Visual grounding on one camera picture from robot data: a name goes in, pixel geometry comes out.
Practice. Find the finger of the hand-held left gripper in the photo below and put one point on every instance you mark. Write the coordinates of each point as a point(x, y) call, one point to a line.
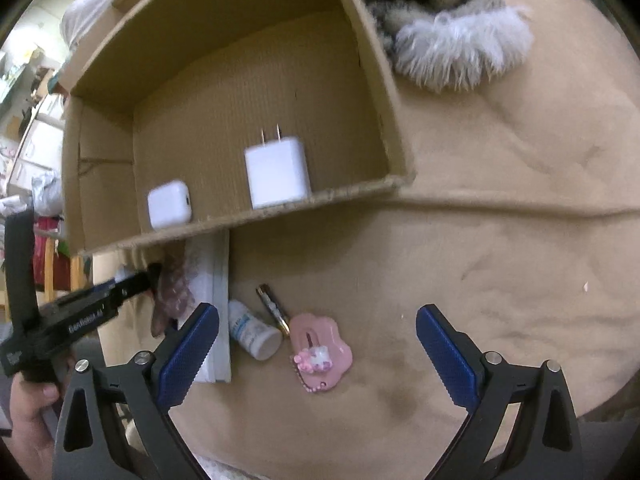
point(140, 282)

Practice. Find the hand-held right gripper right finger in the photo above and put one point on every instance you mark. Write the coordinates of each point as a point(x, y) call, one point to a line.
point(445, 360)

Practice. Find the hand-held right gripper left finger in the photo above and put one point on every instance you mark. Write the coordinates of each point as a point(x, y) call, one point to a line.
point(190, 355)

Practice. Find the dark gold-tipped battery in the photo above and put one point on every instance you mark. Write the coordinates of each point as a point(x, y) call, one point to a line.
point(272, 307)

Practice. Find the brown cardboard box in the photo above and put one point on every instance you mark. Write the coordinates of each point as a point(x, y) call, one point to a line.
point(225, 85)

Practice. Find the person's left hand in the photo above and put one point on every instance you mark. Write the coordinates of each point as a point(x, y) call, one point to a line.
point(30, 410)

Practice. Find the wooden chair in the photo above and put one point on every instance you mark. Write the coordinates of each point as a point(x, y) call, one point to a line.
point(50, 280)

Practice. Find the small white bottle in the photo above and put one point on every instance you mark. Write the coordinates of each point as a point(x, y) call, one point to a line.
point(252, 332)

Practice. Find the red bag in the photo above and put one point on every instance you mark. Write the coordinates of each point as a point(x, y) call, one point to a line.
point(47, 255)

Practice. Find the white booklet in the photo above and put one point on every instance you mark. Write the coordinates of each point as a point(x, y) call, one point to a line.
point(220, 285)

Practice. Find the white earbuds case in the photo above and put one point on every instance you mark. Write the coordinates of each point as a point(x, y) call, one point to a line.
point(169, 206)

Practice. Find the beige bed sheet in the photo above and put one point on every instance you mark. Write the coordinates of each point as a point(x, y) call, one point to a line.
point(500, 260)

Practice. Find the pink mirror with kitty figure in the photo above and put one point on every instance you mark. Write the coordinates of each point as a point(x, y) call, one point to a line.
point(320, 352)

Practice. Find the grey plastic bag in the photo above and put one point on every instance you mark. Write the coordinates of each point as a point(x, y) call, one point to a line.
point(47, 192)

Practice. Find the white charger plug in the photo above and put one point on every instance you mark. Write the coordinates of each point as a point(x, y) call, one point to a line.
point(277, 175)

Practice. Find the white storage shelf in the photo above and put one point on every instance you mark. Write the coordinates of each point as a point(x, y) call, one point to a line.
point(30, 135)

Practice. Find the white duvet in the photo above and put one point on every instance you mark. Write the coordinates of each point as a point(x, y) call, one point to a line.
point(82, 10)

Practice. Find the leopard print fuzzy throw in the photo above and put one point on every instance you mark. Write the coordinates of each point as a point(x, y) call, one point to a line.
point(450, 45)

